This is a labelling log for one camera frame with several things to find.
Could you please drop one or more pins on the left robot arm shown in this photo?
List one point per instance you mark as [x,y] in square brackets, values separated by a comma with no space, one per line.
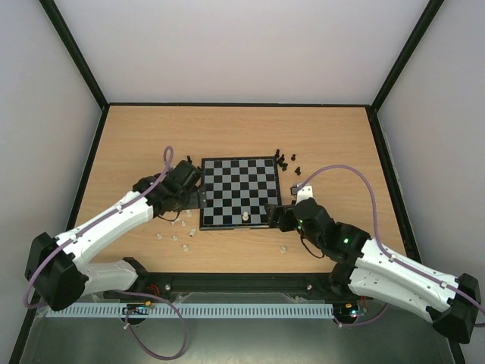
[60,268]

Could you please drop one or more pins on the black and silver chessboard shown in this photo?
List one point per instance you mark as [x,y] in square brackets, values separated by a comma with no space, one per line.
[237,185]

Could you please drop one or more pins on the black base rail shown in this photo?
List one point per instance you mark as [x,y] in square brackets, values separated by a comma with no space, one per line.
[240,282]

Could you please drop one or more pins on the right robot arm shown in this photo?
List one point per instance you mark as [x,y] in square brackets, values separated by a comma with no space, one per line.
[367,268]

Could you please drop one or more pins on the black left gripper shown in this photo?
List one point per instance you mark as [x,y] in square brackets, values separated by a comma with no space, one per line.
[195,202]

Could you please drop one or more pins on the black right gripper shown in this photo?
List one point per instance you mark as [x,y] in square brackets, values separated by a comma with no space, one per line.
[282,217]

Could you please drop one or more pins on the black enclosure frame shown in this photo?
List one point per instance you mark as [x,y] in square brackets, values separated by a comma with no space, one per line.
[425,20]

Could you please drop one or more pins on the white slotted cable duct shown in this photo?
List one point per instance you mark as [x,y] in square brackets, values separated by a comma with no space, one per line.
[198,311]

